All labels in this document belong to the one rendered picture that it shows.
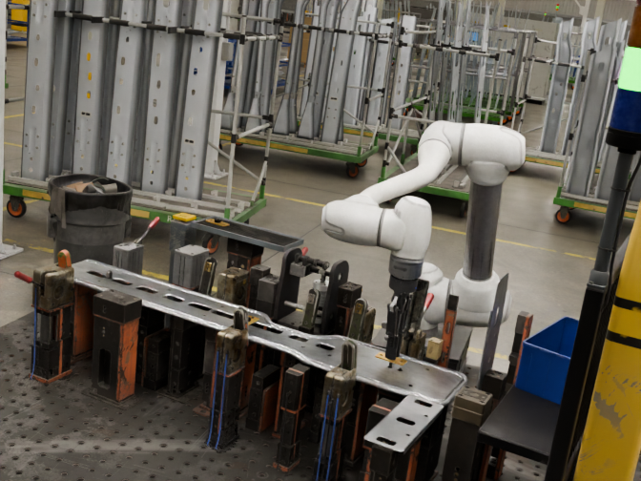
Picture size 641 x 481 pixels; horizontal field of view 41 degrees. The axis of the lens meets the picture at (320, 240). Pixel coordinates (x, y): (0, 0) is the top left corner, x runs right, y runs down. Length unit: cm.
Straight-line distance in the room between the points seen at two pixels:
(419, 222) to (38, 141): 507
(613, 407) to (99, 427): 149
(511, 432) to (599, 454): 43
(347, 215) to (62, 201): 308
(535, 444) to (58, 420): 134
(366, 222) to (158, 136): 468
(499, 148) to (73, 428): 150
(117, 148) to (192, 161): 63
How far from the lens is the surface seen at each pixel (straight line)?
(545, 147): 1187
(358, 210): 222
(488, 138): 266
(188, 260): 277
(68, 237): 518
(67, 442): 250
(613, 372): 163
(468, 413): 214
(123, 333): 257
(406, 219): 219
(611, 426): 167
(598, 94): 913
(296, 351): 239
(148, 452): 245
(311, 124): 1013
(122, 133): 689
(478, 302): 295
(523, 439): 207
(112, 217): 511
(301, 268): 259
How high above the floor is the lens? 195
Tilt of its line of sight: 16 degrees down
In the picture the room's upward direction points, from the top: 7 degrees clockwise
